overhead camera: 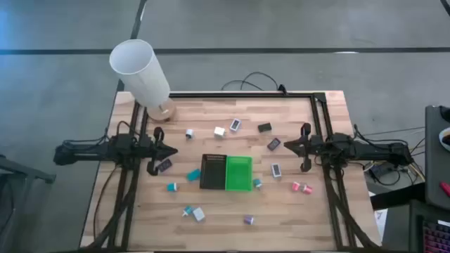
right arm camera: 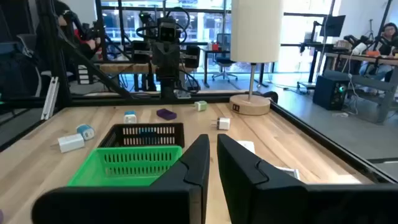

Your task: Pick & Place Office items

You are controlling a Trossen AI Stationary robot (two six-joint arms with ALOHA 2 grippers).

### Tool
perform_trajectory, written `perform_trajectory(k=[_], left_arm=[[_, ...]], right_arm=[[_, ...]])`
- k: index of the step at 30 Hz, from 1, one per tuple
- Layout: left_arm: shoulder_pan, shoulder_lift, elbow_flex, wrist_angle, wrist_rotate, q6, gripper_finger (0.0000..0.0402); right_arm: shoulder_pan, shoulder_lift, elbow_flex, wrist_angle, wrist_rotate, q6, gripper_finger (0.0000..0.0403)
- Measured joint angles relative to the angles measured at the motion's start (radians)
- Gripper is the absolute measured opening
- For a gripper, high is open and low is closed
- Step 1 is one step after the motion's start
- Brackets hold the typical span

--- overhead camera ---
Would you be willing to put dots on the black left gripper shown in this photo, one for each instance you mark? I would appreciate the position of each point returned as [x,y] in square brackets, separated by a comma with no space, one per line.
[153,150]

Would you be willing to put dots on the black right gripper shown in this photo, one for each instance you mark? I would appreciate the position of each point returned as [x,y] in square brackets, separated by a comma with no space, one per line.
[311,147]

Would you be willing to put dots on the black digital clock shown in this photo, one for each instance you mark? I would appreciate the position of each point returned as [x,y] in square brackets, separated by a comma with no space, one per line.
[165,165]
[264,127]
[274,144]

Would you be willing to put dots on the small white plug charger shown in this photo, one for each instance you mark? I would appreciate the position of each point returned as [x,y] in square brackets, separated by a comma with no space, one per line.
[189,134]

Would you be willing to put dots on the white digital clock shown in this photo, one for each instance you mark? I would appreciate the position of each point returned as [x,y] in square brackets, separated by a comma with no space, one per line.
[276,170]
[235,124]

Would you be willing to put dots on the teal rectangular box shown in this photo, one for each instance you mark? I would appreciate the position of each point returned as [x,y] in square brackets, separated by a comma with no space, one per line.
[193,174]

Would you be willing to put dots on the teal and white charger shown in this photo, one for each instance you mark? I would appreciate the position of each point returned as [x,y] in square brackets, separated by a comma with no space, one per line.
[257,183]
[172,187]

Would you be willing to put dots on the pink and white charger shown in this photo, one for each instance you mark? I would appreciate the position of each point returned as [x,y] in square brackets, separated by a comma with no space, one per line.
[307,189]
[296,186]

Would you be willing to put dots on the white cube charger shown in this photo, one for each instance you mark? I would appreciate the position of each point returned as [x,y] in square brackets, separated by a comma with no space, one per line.
[219,132]

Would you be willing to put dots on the teal charger with prongs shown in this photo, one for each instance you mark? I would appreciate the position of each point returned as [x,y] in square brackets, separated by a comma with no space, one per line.
[187,211]

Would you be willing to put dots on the pale grey cube charger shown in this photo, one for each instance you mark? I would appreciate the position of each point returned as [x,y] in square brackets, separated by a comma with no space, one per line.
[198,214]

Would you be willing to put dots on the purple and white charger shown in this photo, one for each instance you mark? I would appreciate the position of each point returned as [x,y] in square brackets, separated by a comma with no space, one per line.
[249,219]

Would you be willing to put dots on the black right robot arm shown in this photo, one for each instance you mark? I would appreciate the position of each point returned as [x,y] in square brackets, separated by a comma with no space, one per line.
[369,149]

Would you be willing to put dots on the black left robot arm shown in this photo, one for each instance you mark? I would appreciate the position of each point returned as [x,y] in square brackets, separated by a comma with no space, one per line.
[88,152]

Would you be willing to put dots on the black plastic basket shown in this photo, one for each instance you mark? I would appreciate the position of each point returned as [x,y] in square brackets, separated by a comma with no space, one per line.
[213,172]

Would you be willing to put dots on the green plastic basket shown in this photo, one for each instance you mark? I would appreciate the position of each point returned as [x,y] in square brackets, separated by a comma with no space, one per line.
[239,174]

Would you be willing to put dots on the white shade wooden base lamp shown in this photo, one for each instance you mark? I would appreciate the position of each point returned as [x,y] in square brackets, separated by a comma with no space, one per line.
[140,74]

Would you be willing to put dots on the white paper sheet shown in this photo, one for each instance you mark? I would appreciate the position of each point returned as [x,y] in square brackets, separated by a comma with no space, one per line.
[381,219]

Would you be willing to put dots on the black desk top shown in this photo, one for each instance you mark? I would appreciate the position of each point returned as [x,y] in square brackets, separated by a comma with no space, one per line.
[434,168]

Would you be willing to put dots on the black keyboard shelf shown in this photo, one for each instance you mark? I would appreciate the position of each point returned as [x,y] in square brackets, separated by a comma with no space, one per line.
[415,228]

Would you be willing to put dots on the grey metal cart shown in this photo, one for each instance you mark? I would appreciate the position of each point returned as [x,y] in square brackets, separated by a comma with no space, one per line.
[21,170]

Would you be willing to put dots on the white bowl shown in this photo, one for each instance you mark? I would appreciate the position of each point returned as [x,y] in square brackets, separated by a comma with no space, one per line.
[443,133]

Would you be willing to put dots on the backlit computer keyboard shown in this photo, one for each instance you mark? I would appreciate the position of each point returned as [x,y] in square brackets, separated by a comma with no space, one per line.
[437,240]

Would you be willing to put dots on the black aluminium rig frame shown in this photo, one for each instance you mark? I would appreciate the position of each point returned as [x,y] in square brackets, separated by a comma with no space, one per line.
[246,95]

